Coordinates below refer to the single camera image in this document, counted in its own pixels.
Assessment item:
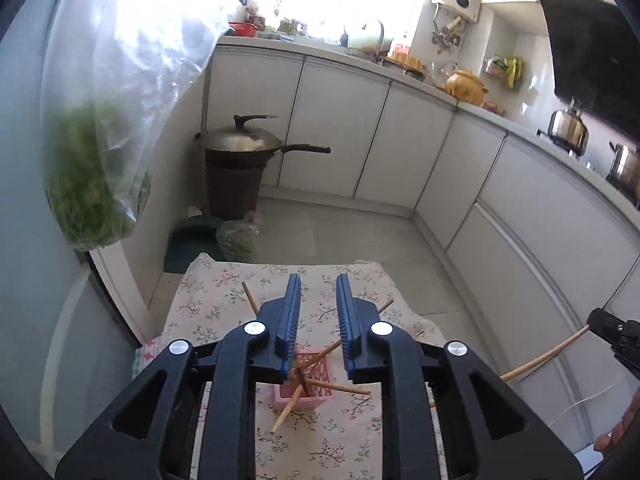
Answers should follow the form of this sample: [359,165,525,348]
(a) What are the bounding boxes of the pink perforated utensil holder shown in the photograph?
[271,351,335,413]

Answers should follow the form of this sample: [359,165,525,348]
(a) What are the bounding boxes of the white kitchen cabinets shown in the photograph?
[203,37,639,367]

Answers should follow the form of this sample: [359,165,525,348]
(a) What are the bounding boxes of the bag of vegetables on floor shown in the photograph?
[216,210,262,263]

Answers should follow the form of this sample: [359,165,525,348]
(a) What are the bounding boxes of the person's right hand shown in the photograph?
[593,389,640,455]

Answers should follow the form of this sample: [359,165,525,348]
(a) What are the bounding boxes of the black range hood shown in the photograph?
[539,0,639,139]

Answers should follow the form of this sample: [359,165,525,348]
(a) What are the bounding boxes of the plastic bag of greens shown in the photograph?
[40,0,232,252]

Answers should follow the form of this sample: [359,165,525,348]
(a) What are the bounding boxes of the golden clay pot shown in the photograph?
[445,70,489,106]

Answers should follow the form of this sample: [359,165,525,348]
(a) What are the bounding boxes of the wooden chopstick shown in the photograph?
[306,379,371,396]
[500,325,589,382]
[302,299,394,370]
[270,350,334,434]
[242,282,309,394]

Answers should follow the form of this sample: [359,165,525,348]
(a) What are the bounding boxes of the steel kettle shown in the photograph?
[536,98,589,158]

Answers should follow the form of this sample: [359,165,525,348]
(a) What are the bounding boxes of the black wok with lid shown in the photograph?
[194,114,332,169]

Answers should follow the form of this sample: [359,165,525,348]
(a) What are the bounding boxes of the red basin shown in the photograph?
[229,22,257,38]

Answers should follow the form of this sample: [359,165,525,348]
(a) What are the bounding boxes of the pale green kettle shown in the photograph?
[340,21,385,53]

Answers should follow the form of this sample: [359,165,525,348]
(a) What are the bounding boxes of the floral tablecloth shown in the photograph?
[134,254,444,479]

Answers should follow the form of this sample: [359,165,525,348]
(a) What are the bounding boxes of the dark brown trash bin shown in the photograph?
[205,151,267,220]

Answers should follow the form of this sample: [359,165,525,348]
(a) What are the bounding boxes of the steel stock pot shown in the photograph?
[606,142,640,200]

